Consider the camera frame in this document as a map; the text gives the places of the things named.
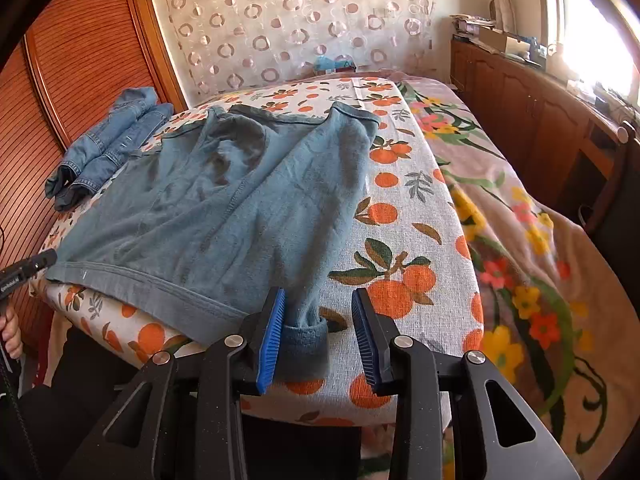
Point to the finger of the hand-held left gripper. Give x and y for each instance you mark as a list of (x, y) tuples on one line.
[(42, 260)]

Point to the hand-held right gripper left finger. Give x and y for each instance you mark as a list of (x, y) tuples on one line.
[(270, 340)]

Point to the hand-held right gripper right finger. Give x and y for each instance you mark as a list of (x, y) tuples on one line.
[(365, 340)]

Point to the grey-blue pants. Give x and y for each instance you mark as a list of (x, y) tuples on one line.
[(225, 210)]

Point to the person's left hand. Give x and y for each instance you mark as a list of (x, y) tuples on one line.
[(11, 335)]

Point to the orange fruit print bedsheet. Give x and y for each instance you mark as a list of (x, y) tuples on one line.
[(400, 240)]

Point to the pink floral blanket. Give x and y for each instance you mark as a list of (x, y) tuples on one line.
[(525, 270)]

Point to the slatted wooden wardrobe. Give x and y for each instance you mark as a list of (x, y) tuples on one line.
[(75, 60)]

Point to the teal plastic bag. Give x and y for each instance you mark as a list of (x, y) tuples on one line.
[(332, 64)]

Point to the wooden side cabinet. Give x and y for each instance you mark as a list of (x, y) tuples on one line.
[(525, 105)]

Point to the sheer circle pattern curtain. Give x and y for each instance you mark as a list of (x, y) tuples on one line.
[(300, 25)]

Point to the open cardboard box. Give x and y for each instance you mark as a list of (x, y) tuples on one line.
[(500, 40)]

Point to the wooden chair with round knob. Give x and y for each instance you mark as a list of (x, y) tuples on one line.
[(625, 132)]

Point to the stack of papers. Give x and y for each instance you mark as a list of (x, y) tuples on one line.
[(470, 24)]

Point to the bright window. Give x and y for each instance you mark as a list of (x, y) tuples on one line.
[(590, 25)]

